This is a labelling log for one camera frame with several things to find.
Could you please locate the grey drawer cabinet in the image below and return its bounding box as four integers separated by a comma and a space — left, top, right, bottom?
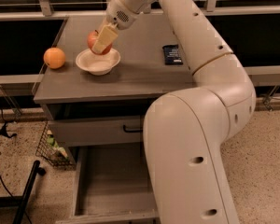
31, 13, 203, 224

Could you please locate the black stand leg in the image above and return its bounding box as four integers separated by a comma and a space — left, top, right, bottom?
0, 161, 46, 224

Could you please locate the black wire basket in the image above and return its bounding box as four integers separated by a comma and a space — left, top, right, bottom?
35, 123, 76, 169

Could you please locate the white bowl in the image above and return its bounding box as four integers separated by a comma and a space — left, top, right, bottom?
76, 49, 120, 76

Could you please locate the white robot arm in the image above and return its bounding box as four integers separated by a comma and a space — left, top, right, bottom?
92, 0, 256, 224

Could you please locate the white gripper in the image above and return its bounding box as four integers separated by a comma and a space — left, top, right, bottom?
91, 0, 142, 54

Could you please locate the orange fruit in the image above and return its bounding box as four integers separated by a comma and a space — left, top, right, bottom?
43, 48, 65, 69

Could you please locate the red apple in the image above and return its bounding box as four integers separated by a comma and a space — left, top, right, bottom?
87, 31, 112, 55

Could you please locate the black floor cable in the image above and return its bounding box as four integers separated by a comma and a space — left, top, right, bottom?
0, 87, 20, 147

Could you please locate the grey top drawer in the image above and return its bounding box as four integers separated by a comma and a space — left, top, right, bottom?
49, 116, 144, 147

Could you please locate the open grey middle drawer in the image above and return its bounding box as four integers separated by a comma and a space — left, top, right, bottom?
56, 143, 161, 224

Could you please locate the dark blue snack bar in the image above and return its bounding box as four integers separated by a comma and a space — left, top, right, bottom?
162, 45, 183, 65

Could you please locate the black drawer handle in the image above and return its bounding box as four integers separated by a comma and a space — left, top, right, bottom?
122, 125, 143, 133

